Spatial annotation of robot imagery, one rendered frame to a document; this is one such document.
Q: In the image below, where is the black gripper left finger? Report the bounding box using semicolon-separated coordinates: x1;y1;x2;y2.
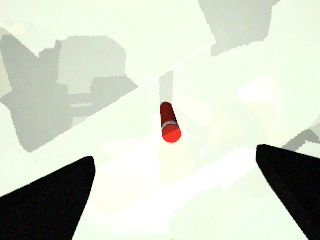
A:
0;156;96;240

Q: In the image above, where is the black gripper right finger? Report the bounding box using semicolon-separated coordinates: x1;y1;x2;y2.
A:
255;144;320;240

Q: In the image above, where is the dark red peg with grey band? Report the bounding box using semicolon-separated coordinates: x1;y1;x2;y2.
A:
160;102;181;143

